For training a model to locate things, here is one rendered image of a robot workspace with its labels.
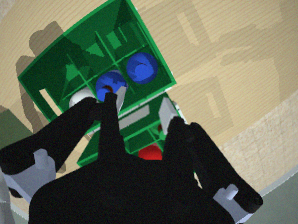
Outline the green plastic crate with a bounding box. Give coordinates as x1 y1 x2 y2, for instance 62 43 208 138
17 0 177 123
77 92 181 167

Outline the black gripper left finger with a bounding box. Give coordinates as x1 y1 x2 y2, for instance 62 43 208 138
0 86 134 209

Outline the white bottle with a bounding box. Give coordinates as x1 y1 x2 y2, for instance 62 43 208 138
69 86 95 108

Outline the blue bottle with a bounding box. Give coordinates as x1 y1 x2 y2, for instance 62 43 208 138
126 52 158 84
96 69 129 101

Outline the red bottle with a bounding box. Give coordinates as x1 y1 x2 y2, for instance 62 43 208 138
138 142 162 160

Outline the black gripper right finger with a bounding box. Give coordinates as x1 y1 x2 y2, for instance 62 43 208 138
159 97 263 224

